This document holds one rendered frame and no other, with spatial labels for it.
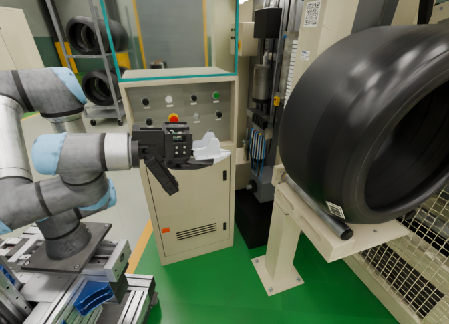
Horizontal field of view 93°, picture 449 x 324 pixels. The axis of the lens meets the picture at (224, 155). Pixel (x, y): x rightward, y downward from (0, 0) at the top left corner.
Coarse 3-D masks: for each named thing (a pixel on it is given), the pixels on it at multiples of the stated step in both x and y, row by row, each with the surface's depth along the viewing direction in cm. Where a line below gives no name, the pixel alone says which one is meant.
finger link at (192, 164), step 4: (188, 160) 44; (192, 160) 44; (196, 160) 45; (200, 160) 45; (204, 160) 46; (208, 160) 46; (212, 160) 46; (176, 164) 45; (180, 164) 44; (184, 164) 44; (188, 164) 44; (192, 164) 44; (196, 164) 44; (200, 164) 45; (204, 164) 45; (208, 164) 46; (212, 164) 47; (184, 168) 44; (188, 168) 44; (192, 168) 44; (196, 168) 44; (200, 168) 45
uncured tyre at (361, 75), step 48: (336, 48) 57; (384, 48) 46; (432, 48) 42; (336, 96) 49; (384, 96) 43; (432, 96) 73; (288, 144) 64; (336, 144) 48; (384, 144) 88; (432, 144) 75; (336, 192) 54; (384, 192) 79; (432, 192) 66
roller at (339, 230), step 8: (288, 176) 91; (296, 184) 87; (304, 192) 82; (304, 200) 82; (312, 200) 78; (312, 208) 78; (320, 208) 75; (320, 216) 74; (328, 216) 71; (328, 224) 71; (336, 224) 68; (344, 224) 68; (336, 232) 68; (344, 232) 66; (352, 232) 66
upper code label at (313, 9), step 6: (318, 0) 70; (312, 6) 73; (318, 6) 71; (306, 12) 76; (312, 12) 73; (318, 12) 71; (306, 18) 77; (312, 18) 74; (318, 18) 71; (306, 24) 77; (312, 24) 74
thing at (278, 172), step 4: (280, 164) 94; (276, 168) 91; (280, 168) 92; (284, 168) 92; (276, 172) 92; (280, 172) 92; (284, 172) 93; (276, 176) 93; (280, 176) 94; (272, 180) 96; (276, 180) 94; (280, 180) 95; (284, 180) 95; (276, 184) 95
